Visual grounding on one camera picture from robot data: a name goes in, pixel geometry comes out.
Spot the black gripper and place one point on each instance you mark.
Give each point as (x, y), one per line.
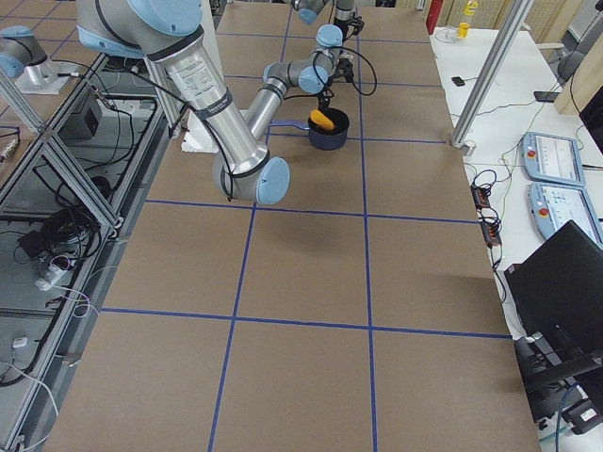
(325, 100)

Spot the yellow corn cob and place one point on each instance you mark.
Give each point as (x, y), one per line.
(320, 120)

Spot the dark blue saucepan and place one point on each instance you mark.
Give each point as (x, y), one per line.
(320, 139)

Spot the small black puck device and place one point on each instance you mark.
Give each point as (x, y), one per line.
(458, 81)

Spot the upper blue teach pendant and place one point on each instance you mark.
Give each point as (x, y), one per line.
(553, 159)

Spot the blue teach pendant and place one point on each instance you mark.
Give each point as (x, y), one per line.
(553, 205)
(553, 159)

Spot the lower blue teach pendant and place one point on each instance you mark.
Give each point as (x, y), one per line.
(553, 205)

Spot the black laptop computer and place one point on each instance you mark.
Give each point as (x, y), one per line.
(560, 287)

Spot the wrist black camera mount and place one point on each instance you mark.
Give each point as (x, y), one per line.
(345, 67)

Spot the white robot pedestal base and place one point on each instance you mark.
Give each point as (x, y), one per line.
(196, 138)

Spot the aluminium frame post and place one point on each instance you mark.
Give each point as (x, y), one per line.
(501, 46)

